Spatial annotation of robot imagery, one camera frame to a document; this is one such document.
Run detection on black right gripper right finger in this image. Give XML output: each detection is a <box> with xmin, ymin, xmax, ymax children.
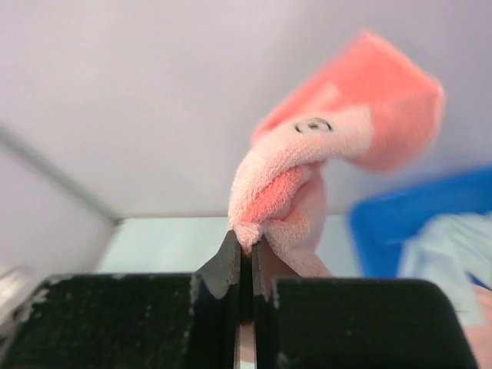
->
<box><xmin>251</xmin><ymin>243</ymin><xmax>477</xmax><ymax>368</ymax></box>

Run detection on white light blue towel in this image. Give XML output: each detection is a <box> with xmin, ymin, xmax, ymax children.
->
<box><xmin>397</xmin><ymin>212</ymin><xmax>491</xmax><ymax>327</ymax></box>

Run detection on pale pink towel in bin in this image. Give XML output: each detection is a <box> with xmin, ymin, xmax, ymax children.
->
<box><xmin>464</xmin><ymin>286</ymin><xmax>492</xmax><ymax>369</ymax></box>

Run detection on pink cartoon face towel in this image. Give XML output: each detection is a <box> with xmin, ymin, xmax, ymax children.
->
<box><xmin>228</xmin><ymin>32</ymin><xmax>445</xmax><ymax>278</ymax></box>

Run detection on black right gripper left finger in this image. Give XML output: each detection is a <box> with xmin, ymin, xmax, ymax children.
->
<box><xmin>1</xmin><ymin>231</ymin><xmax>241</xmax><ymax>369</ymax></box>

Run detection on blue plastic bin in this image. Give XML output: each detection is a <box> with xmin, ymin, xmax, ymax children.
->
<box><xmin>347</xmin><ymin>165</ymin><xmax>491</xmax><ymax>278</ymax></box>

